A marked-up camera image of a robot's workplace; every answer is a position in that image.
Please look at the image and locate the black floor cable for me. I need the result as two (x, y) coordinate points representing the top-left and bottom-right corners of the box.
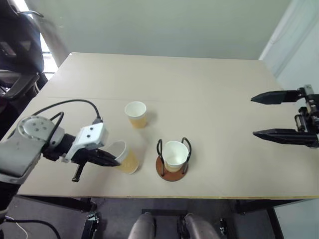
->
(4, 218), (62, 239)

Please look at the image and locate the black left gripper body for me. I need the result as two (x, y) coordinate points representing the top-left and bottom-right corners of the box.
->
(71, 148), (100, 167)

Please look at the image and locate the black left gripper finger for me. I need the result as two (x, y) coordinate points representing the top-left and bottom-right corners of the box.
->
(93, 148), (122, 167)
(71, 162), (87, 182)

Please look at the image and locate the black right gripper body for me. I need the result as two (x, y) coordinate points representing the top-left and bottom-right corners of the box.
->
(294, 84), (319, 137)

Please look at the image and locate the white floor cable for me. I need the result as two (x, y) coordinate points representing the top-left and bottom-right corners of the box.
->
(4, 216), (28, 239)

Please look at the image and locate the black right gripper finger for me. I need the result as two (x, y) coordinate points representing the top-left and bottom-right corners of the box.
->
(252, 128), (319, 149)
(250, 89), (304, 105)

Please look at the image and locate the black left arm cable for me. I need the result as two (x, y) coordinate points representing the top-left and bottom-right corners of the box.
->
(31, 99), (104, 124)

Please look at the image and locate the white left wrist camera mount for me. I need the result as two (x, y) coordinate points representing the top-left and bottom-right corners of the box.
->
(61, 122), (110, 164)

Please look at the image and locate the grey rounded shape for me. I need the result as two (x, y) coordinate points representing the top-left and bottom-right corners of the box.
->
(183, 213), (221, 239)
(128, 213), (157, 239)

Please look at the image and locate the black wire cup holder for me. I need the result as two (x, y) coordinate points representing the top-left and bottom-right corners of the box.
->
(156, 136), (192, 183)

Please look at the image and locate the yellow ribbed paper cup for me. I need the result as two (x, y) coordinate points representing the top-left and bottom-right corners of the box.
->
(162, 140), (189, 173)
(124, 101), (148, 129)
(109, 140), (140, 175)

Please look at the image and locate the grey round column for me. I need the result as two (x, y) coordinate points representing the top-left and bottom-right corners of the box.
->
(36, 17), (71, 72)

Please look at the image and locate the black office chair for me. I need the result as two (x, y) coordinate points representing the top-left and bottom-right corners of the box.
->
(0, 0), (48, 101)

